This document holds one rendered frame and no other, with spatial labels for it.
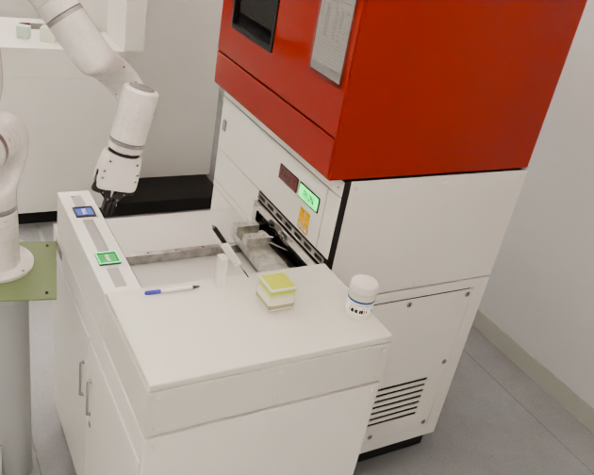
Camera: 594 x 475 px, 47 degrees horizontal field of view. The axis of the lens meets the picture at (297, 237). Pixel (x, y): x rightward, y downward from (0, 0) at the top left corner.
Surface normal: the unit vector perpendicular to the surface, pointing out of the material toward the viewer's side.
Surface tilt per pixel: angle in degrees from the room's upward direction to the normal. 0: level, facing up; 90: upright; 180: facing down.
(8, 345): 90
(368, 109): 90
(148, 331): 0
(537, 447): 0
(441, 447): 0
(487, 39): 90
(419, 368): 90
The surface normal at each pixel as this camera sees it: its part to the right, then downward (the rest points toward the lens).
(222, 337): 0.17, -0.86
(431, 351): 0.47, 0.49
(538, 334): -0.87, 0.10
